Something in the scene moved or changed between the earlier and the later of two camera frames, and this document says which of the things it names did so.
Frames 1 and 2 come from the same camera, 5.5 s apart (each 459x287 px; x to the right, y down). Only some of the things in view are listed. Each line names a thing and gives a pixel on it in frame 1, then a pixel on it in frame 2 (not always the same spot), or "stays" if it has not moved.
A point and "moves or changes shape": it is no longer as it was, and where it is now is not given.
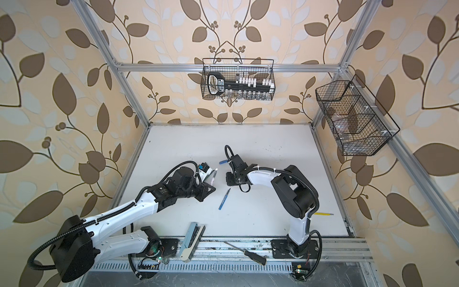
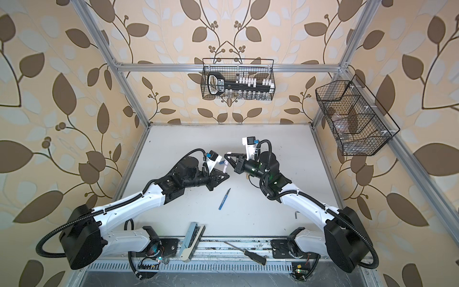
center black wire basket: (238, 79) stays
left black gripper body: (199, 192) → (211, 180)
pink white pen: (211, 183) moves or changes shape
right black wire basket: (360, 125) stays
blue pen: (224, 200) stays
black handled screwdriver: (251, 255) stays
